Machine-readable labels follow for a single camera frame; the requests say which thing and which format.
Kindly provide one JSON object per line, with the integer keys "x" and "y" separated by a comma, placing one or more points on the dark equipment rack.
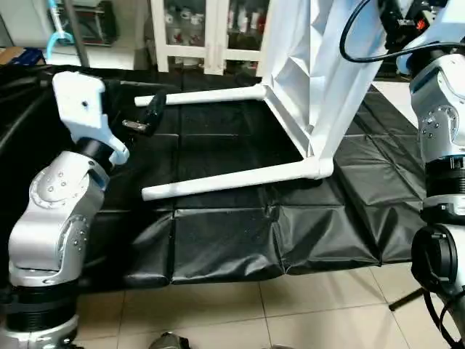
{"x": 98, "y": 22}

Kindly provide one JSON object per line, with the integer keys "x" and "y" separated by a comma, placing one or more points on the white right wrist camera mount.
{"x": 443, "y": 33}

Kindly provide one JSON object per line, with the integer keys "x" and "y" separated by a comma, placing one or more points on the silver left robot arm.
{"x": 54, "y": 218}

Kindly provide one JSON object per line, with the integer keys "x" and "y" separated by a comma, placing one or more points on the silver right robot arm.
{"x": 443, "y": 109}

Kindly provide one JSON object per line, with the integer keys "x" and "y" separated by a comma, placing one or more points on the blue flat box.
{"x": 18, "y": 56}

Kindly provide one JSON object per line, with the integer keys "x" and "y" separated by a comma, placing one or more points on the white plastic table leg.
{"x": 232, "y": 180}
{"x": 211, "y": 94}

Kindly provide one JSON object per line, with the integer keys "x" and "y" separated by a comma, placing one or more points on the white plastic table top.
{"x": 320, "y": 73}

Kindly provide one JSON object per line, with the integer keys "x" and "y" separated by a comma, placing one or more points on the black work mat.
{"x": 218, "y": 240}

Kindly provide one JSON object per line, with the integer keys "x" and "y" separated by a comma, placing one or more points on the grey metal pole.
{"x": 76, "y": 33}

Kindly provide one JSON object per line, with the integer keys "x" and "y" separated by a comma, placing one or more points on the white glass door cabinet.
{"x": 211, "y": 36}

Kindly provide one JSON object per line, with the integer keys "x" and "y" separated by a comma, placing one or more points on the white flat panel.
{"x": 392, "y": 91}

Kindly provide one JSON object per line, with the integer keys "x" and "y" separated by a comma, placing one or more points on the light blue plastic item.
{"x": 58, "y": 33}

